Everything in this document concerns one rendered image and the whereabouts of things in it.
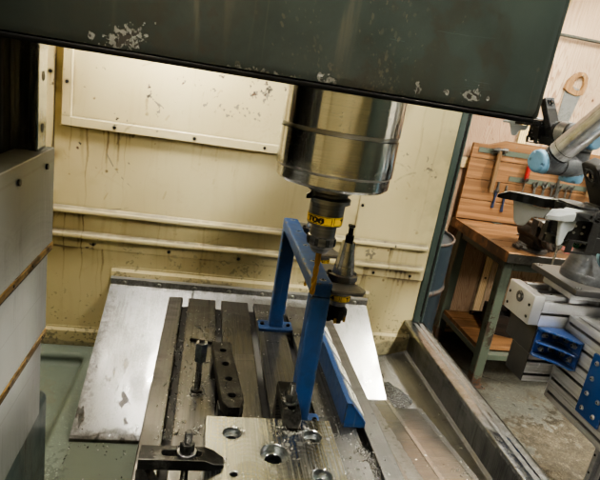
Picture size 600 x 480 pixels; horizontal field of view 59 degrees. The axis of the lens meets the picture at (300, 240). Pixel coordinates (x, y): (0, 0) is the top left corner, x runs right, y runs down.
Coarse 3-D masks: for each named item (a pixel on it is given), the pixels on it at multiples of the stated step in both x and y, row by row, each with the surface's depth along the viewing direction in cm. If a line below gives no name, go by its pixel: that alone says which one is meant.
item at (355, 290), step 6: (336, 288) 103; (342, 288) 104; (348, 288) 104; (354, 288) 105; (360, 288) 105; (336, 294) 101; (342, 294) 101; (348, 294) 102; (354, 294) 102; (360, 294) 102
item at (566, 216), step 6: (552, 210) 84; (558, 210) 84; (564, 210) 84; (570, 210) 85; (576, 210) 86; (582, 210) 87; (546, 216) 83; (552, 216) 83; (558, 216) 83; (564, 216) 84; (570, 216) 84; (558, 222) 85; (564, 222) 85; (570, 222) 87; (558, 228) 85; (564, 228) 86; (570, 228) 88; (558, 234) 86; (564, 234) 87; (558, 240) 86
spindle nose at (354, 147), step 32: (288, 96) 68; (320, 96) 64; (352, 96) 63; (288, 128) 68; (320, 128) 64; (352, 128) 64; (384, 128) 65; (288, 160) 68; (320, 160) 65; (352, 160) 65; (384, 160) 67; (352, 192) 67
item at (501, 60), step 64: (0, 0) 50; (64, 0) 51; (128, 0) 52; (192, 0) 53; (256, 0) 54; (320, 0) 55; (384, 0) 56; (448, 0) 57; (512, 0) 58; (192, 64) 55; (256, 64) 56; (320, 64) 57; (384, 64) 58; (448, 64) 59; (512, 64) 60
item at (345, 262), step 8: (344, 240) 107; (344, 248) 106; (352, 248) 106; (344, 256) 106; (352, 256) 107; (336, 264) 107; (344, 264) 106; (352, 264) 107; (336, 272) 107; (344, 272) 107; (352, 272) 108
